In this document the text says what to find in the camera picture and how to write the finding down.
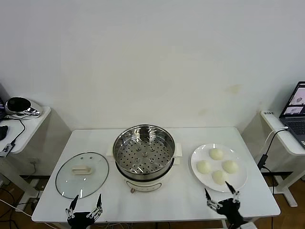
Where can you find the round glass pot lid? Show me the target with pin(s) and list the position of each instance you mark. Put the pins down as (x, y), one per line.
(71, 183)

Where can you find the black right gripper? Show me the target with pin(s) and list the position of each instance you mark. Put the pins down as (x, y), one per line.
(230, 211)

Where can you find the perforated steel steamer basket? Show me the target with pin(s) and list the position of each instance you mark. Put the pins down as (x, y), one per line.
(162, 172)

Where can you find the black computer mouse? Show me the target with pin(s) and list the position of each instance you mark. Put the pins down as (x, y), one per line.
(3, 132)

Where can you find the small grey usb hub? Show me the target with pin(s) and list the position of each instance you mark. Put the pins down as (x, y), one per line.
(6, 149)

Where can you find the open grey laptop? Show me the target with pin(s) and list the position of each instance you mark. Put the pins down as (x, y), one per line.
(297, 124)

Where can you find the white steamed baozi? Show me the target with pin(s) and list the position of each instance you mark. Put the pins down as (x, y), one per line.
(230, 166)
(219, 177)
(216, 154)
(203, 167)

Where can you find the round white plate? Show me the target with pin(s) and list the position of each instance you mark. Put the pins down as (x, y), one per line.
(207, 183)

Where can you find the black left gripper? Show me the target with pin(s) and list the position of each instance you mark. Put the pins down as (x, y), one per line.
(79, 219)

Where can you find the white side desk with label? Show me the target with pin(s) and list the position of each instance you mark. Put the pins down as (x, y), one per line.
(286, 143)

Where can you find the small printed desk label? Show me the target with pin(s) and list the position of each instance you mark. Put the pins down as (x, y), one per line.
(268, 113)

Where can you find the dark laptop edge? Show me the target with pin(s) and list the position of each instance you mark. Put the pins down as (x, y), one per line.
(1, 109)

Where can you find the cream electric cooking pot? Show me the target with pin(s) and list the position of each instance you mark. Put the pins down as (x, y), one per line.
(145, 186)

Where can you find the white wall socket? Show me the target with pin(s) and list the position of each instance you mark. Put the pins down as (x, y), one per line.
(33, 162)

